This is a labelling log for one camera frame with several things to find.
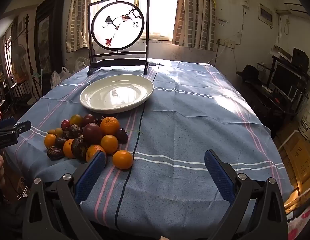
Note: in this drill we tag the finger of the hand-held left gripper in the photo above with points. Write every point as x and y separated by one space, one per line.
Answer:
22 127
6 123

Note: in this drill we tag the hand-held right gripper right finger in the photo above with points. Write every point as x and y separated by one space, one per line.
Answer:
218 177

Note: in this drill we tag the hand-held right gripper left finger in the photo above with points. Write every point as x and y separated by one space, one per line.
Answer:
91 177

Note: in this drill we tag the small orange mandarin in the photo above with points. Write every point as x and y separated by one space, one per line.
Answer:
50 140
122 159
109 143
109 126
67 149
93 150

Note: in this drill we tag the dark brown water chestnut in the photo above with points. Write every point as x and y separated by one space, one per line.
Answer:
60 142
79 148
75 130
55 153

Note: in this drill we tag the small yellow plum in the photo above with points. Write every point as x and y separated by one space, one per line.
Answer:
58 132
51 131

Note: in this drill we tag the large yellow green plum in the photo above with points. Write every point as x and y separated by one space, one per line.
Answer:
76 119

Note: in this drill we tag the dark purple plum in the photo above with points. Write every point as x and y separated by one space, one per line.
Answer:
92 133
89 120

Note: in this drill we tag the white oval plate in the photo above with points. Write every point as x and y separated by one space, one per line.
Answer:
117 93

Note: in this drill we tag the small red cherry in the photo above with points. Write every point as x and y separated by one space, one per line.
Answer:
65 124

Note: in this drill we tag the dark red cherry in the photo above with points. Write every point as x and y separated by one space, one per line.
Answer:
122 136

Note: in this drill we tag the blue striped tablecloth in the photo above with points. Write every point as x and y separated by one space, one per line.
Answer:
194 130

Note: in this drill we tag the white plastic bag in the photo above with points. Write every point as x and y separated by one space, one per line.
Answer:
61 77

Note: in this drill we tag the dark coat stand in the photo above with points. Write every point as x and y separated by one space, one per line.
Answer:
27 42

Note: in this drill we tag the cardboard box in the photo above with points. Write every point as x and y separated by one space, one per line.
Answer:
299 157

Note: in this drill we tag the clear plastic bag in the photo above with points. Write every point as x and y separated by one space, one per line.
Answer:
81 63

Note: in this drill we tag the large dark framed painting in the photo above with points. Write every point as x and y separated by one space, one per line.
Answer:
48 42

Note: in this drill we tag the black computer desk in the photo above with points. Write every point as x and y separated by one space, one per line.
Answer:
272 102

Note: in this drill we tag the floral cloth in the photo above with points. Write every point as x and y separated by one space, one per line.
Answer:
304 223

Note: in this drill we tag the white plastic bucket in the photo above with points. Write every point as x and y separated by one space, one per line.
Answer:
307 123

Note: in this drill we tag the black hat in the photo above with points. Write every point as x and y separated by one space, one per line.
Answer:
249 73

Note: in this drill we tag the computer monitor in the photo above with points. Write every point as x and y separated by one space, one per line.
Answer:
284 80

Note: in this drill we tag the brick pattern curtain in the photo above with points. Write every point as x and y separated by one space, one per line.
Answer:
78 17
194 15

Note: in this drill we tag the bird painting table screen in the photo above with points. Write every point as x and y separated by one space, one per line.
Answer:
117 25

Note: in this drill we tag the black speaker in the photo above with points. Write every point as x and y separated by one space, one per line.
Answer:
299 58

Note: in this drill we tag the white electric panel box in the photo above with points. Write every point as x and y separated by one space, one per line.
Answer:
266 15

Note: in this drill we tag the bright window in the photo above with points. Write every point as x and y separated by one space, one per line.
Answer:
161 10

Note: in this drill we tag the white air conditioner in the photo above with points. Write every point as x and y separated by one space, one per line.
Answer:
296 6

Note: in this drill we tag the wall socket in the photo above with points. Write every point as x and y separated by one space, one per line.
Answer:
229 43

